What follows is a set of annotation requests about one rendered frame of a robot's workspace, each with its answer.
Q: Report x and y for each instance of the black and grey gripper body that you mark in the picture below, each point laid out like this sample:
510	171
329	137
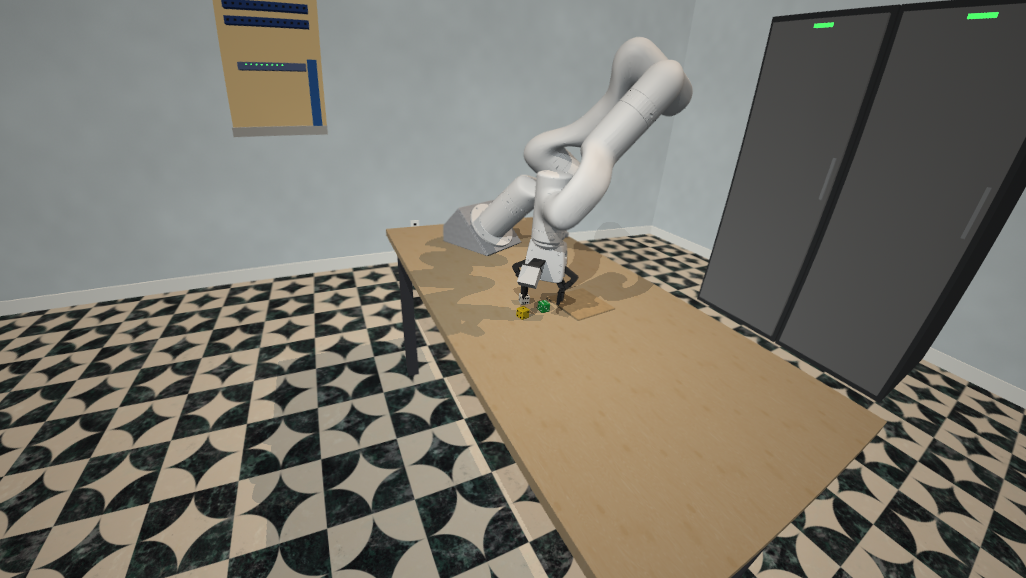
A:
555	256

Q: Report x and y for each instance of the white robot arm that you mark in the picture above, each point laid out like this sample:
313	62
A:
613	132

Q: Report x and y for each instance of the tan mat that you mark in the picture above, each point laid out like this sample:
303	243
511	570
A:
582	304

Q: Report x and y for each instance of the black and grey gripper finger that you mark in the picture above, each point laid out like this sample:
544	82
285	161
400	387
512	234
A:
564	286
516	268

